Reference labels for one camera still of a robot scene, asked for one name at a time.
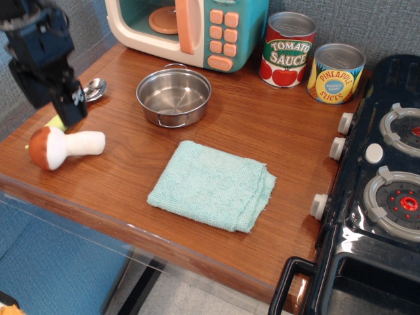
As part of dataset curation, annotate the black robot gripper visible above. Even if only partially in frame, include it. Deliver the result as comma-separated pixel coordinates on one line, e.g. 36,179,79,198
1,6,87,127

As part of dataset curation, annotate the plush brown white mushroom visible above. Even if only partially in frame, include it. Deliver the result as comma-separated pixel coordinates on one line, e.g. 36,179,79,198
28,126,106,171

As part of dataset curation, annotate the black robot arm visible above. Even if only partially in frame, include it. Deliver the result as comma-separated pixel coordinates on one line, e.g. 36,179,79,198
1,1,87,127

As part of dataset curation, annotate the silver metal pot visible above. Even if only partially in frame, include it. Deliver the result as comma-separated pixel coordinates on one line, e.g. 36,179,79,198
136,64,212,129

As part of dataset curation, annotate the teal toy microwave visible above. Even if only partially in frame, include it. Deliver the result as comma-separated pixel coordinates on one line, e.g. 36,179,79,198
105,0,269,73

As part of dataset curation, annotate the light blue folded cloth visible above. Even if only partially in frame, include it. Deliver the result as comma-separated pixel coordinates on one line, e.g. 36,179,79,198
147,140,276,233

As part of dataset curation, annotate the orange plush toy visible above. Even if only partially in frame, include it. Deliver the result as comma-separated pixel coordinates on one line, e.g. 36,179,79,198
0,304,26,315

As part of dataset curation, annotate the tomato sauce can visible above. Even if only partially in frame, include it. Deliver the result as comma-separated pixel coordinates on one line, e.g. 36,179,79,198
259,11,317,88

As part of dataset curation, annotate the pineapple slices can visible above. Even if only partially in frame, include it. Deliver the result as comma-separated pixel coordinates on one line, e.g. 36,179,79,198
307,43,366,104

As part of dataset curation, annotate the black toy stove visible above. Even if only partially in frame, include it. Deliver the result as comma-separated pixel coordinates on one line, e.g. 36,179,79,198
269,54,419,314

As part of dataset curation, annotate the yellow handled metal spoon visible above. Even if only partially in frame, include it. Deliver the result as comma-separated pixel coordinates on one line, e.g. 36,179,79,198
45,78,108,132

